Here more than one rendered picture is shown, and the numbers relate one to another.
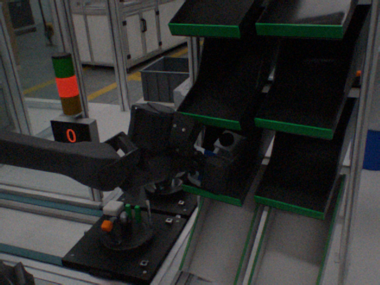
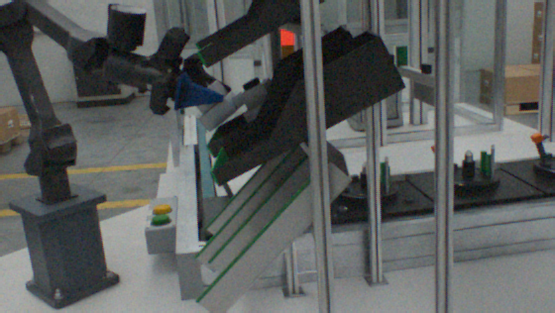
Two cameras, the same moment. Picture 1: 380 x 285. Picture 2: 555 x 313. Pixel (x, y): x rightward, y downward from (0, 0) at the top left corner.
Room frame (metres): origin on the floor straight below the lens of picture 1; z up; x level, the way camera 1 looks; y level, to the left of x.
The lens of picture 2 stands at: (0.29, -0.93, 1.43)
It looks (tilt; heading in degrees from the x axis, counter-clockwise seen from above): 16 degrees down; 60
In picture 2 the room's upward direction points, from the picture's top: 4 degrees counter-clockwise
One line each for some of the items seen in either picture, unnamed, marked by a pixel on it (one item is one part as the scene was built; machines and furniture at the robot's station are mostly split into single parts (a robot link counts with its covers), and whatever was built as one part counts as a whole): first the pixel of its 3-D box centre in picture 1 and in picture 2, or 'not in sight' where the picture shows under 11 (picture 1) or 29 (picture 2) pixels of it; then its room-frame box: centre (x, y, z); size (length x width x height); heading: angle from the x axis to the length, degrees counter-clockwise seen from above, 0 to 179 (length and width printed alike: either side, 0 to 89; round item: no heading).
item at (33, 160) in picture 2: not in sight; (52, 156); (0.48, 0.30, 1.15); 0.09 x 0.07 x 0.06; 25
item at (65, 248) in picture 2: not in sight; (64, 242); (0.48, 0.30, 0.96); 0.15 x 0.15 x 0.20; 15
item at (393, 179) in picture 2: (165, 175); (367, 177); (1.11, 0.07, 1.01); 0.24 x 0.24 x 0.13; 67
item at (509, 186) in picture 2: not in sight; (469, 165); (1.33, -0.02, 1.01); 0.24 x 0.24 x 0.13; 67
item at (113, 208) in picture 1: (114, 210); not in sight; (1.00, 0.22, 0.97); 0.05 x 0.05 x 0.04; 67
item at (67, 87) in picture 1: (67, 85); (283, 34); (1.05, 0.30, 1.33); 0.05 x 0.05 x 0.05
